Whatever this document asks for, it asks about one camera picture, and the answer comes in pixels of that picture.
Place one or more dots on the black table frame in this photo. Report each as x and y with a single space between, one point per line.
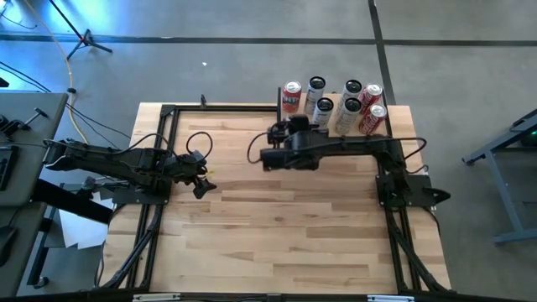
226 108

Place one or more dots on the black computer mouse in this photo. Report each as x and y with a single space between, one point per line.
6 245

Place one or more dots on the Celsius Arctic Vibe can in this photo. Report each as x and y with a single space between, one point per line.
322 111

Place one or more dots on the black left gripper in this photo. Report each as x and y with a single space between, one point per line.
186 168

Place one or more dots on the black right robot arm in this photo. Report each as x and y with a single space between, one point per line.
356 147

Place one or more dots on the red Fanta strawberry can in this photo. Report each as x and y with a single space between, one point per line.
291 98

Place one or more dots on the Celsius Tropical Vibe can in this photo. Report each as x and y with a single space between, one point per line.
348 117

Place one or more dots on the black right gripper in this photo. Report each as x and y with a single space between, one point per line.
302 132

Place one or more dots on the grey desk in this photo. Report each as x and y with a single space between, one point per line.
25 235
50 100

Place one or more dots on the white metal bracket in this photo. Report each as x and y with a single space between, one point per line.
155 298
390 298

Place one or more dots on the black keyboard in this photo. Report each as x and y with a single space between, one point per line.
6 168

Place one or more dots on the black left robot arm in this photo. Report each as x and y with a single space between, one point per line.
109 159

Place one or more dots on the dark metal stand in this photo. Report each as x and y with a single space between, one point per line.
503 189

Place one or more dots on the white Celsius can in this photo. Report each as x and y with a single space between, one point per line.
314 90
351 89

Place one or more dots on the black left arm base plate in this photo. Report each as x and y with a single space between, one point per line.
126 198

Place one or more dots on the black tripod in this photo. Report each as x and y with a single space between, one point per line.
86 40

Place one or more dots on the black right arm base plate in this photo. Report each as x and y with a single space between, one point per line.
423 197

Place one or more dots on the white paper sheets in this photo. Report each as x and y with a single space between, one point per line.
79 232

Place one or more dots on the black clamp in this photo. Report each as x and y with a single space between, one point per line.
203 100

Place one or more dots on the red Coca-Cola can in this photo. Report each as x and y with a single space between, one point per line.
370 94
372 119

